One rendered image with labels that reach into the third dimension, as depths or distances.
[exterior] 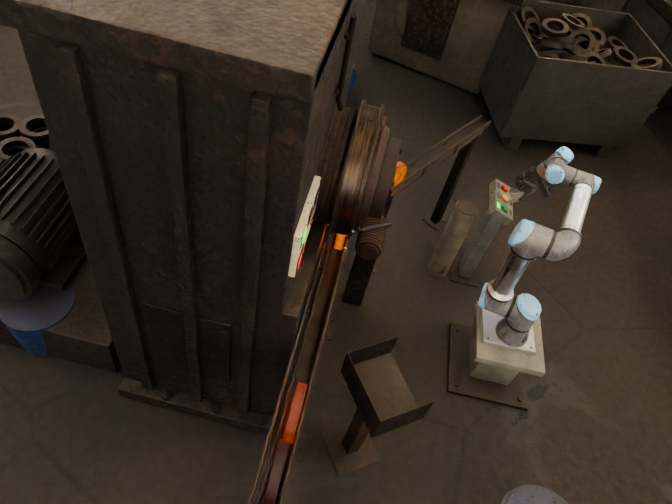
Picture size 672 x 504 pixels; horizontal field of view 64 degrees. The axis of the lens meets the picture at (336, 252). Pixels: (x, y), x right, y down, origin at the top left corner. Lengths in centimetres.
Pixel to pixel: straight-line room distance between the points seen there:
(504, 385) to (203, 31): 223
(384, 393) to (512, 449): 96
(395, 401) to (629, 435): 147
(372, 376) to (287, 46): 123
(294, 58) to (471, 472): 202
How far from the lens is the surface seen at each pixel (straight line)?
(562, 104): 412
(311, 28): 125
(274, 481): 164
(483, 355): 257
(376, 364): 202
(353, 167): 166
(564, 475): 285
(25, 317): 261
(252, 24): 124
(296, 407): 169
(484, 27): 443
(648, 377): 338
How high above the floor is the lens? 234
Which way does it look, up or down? 49 degrees down
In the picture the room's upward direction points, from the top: 14 degrees clockwise
